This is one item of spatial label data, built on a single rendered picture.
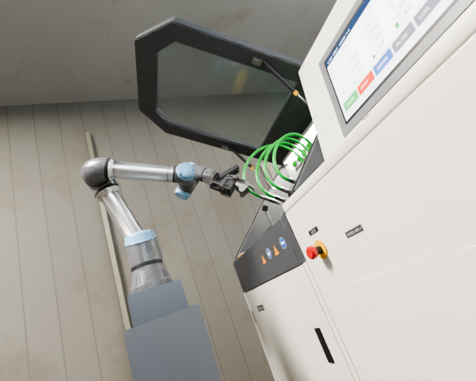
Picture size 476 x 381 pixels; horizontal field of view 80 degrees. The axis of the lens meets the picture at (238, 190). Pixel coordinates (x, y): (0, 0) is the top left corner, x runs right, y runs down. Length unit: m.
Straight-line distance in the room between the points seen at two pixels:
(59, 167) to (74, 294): 1.23
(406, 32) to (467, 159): 0.47
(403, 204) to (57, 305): 2.62
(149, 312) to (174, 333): 0.11
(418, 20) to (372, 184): 0.44
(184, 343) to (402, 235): 0.71
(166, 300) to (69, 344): 1.80
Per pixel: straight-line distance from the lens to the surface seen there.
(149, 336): 1.01
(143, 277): 1.09
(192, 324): 1.03
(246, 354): 2.91
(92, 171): 1.33
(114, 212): 1.36
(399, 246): 0.64
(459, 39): 0.54
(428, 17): 0.88
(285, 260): 1.02
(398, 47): 0.92
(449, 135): 0.54
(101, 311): 2.78
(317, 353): 1.09
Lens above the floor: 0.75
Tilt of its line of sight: 20 degrees up
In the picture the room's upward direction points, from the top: 22 degrees counter-clockwise
